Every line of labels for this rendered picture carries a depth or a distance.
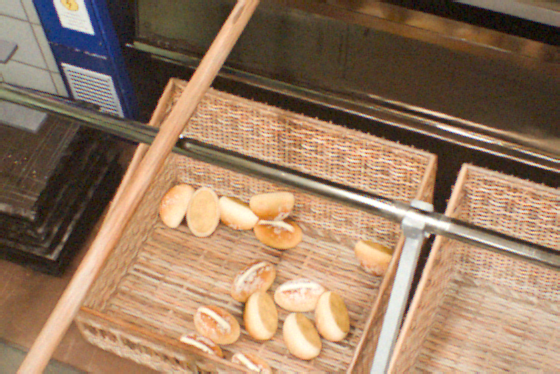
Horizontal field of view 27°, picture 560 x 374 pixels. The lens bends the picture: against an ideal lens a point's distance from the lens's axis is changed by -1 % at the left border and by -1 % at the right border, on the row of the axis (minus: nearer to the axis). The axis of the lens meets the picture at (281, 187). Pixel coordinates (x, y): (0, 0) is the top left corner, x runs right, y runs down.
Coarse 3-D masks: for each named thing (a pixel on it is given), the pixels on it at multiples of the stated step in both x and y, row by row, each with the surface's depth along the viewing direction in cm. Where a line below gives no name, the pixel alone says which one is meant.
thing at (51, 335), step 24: (240, 0) 192; (240, 24) 189; (216, 48) 186; (216, 72) 185; (192, 96) 181; (168, 120) 179; (168, 144) 177; (144, 168) 174; (144, 192) 173; (120, 216) 170; (96, 240) 168; (96, 264) 166; (72, 288) 163; (72, 312) 162; (48, 336) 159; (24, 360) 158; (48, 360) 159
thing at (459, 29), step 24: (336, 0) 196; (360, 0) 194; (384, 0) 192; (408, 0) 191; (432, 0) 191; (408, 24) 193; (432, 24) 191; (456, 24) 188; (480, 24) 187; (504, 24) 186; (528, 24) 186; (504, 48) 188; (528, 48) 186; (552, 48) 183
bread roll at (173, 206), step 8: (168, 192) 241; (176, 192) 240; (184, 192) 240; (192, 192) 241; (168, 200) 239; (176, 200) 239; (184, 200) 239; (160, 208) 240; (168, 208) 238; (176, 208) 238; (184, 208) 239; (168, 216) 238; (176, 216) 238; (168, 224) 239; (176, 224) 239
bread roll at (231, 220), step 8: (224, 200) 238; (232, 200) 238; (240, 200) 241; (224, 208) 237; (232, 208) 236; (240, 208) 236; (248, 208) 236; (224, 216) 238; (232, 216) 236; (240, 216) 236; (248, 216) 236; (232, 224) 237; (240, 224) 237; (248, 224) 236
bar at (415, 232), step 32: (0, 96) 191; (32, 96) 189; (96, 128) 186; (128, 128) 183; (160, 128) 183; (224, 160) 178; (256, 160) 177; (320, 192) 173; (352, 192) 171; (416, 224) 167; (448, 224) 167; (416, 256) 171; (512, 256) 164; (544, 256) 162; (384, 320) 173; (384, 352) 174
